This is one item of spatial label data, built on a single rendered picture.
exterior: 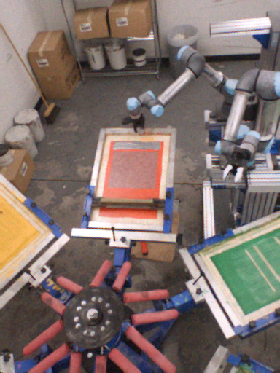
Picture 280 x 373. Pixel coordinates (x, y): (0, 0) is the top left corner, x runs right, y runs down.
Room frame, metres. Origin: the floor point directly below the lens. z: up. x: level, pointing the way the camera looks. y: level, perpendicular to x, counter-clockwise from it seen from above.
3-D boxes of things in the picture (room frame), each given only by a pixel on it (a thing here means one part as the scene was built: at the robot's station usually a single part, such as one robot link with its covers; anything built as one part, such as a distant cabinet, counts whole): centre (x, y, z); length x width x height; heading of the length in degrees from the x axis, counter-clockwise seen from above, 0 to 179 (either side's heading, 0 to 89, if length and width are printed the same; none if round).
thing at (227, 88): (2.03, -0.80, 1.42); 0.13 x 0.12 x 0.14; 20
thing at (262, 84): (1.46, -0.78, 1.63); 0.15 x 0.12 x 0.55; 52
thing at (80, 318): (0.65, 0.34, 0.67); 0.39 x 0.39 x 1.35
